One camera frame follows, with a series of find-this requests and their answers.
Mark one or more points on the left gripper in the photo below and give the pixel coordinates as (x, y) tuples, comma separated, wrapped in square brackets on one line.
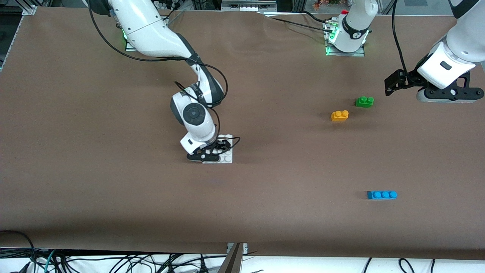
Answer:
[(410, 80)]

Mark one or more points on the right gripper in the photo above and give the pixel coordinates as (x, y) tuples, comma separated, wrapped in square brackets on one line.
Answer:
[(223, 144)]

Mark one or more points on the white studded base plate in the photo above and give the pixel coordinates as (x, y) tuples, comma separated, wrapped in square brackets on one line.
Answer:
[(226, 157)]

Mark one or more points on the yellow two-stud block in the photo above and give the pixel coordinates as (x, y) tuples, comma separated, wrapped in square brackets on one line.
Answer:
[(339, 116)]

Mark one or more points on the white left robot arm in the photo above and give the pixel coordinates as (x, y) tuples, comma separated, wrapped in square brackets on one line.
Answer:
[(356, 22)]

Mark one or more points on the green two-stud block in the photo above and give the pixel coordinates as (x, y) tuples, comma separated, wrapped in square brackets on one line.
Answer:
[(364, 102)]

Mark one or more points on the blue three-stud block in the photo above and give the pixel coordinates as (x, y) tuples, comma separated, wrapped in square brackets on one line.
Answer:
[(382, 195)]

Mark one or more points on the brown table cover cloth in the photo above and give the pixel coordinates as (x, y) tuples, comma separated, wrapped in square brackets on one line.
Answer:
[(227, 208)]

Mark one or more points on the metal table edge bracket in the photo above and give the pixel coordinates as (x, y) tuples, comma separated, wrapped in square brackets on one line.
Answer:
[(233, 261)]

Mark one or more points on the aluminium frame profile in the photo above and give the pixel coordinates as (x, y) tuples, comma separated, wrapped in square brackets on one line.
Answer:
[(28, 8)]

